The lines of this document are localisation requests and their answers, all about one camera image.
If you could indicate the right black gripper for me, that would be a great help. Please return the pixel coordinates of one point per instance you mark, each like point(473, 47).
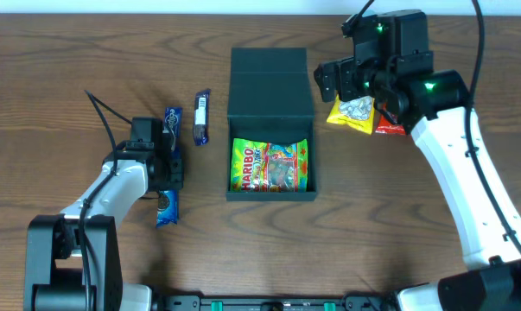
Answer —
point(327, 82)

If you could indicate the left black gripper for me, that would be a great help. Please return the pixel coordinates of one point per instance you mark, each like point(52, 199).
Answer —
point(174, 161)

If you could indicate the blue Oreo cookie pack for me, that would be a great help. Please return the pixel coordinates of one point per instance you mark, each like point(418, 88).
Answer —
point(167, 208)

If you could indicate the yellow snack bag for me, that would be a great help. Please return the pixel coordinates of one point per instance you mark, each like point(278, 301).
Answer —
point(358, 114)

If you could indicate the red snack bag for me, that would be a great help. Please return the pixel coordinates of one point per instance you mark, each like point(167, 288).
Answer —
point(388, 124)

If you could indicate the Haribo gummy worms bag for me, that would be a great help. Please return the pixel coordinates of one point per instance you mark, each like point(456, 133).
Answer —
point(268, 167)

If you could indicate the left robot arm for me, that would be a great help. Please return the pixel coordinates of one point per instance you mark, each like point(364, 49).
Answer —
point(72, 257)

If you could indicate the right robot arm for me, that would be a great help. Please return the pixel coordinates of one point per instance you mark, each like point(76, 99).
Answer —
point(437, 110)

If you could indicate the small blue Eclipse gum box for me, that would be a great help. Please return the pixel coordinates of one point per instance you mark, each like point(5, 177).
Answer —
point(172, 121)

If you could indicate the dark blue chocolate bar wrapper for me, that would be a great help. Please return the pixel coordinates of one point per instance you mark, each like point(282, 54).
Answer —
point(201, 104)

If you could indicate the dark green open box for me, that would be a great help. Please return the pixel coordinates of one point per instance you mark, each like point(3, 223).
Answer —
point(270, 101)

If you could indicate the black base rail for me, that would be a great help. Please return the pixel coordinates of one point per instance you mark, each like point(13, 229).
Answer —
point(346, 303)

